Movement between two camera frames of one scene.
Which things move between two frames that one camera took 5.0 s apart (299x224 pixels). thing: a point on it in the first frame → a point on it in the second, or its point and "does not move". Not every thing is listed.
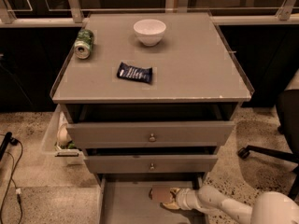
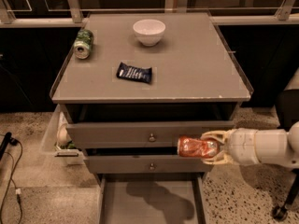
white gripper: (182, 199) → (242, 147)
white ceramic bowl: (149, 32) does not move
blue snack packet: (135, 73) does not move
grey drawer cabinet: (149, 99) does not move
